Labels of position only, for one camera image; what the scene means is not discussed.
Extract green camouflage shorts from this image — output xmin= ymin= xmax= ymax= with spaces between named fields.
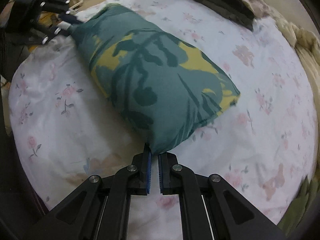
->
xmin=69 ymin=3 xmax=240 ymax=154

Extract floral white bed sheet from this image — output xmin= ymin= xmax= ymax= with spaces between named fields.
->
xmin=9 ymin=0 xmax=318 ymax=240

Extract olive green garment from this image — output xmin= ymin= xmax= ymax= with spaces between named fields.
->
xmin=277 ymin=176 xmax=319 ymax=238

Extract cream crumpled duvet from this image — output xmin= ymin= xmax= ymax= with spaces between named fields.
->
xmin=269 ymin=7 xmax=320 ymax=91

